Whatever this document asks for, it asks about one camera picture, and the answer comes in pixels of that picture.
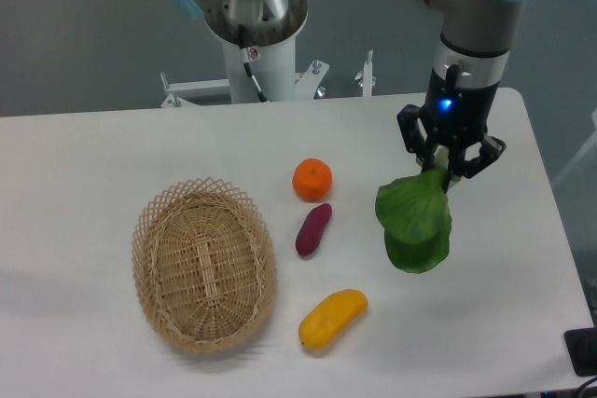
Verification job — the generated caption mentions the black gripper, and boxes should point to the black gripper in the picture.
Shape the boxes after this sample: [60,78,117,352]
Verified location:
[396,70,507,189]

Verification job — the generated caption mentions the green leafy vegetable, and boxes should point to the green leafy vegetable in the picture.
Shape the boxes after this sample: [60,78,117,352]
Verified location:
[374,147,452,274]

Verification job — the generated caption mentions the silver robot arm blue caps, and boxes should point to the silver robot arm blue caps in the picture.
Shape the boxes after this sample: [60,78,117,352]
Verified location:
[169,0,526,186]

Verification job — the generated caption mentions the orange tangerine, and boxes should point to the orange tangerine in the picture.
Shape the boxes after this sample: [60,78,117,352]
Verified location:
[292,158,333,202]

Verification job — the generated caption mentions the purple sweet potato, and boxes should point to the purple sweet potato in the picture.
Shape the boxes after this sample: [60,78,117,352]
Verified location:
[295,203,333,257]

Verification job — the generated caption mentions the yellow mango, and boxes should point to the yellow mango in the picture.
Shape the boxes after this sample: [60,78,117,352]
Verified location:
[298,289,368,350]

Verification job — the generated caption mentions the black device at table edge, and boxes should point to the black device at table edge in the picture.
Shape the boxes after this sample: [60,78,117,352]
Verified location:
[563,327,596,377]

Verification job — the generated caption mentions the woven wicker basket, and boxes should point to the woven wicker basket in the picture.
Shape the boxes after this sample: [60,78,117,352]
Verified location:
[132,177,277,354]

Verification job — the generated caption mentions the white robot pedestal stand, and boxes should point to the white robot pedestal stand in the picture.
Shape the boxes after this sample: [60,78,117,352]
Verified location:
[160,34,378,109]

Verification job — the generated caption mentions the black white cable on pedestal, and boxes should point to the black white cable on pedestal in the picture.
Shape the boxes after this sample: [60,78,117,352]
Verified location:
[237,24,270,104]

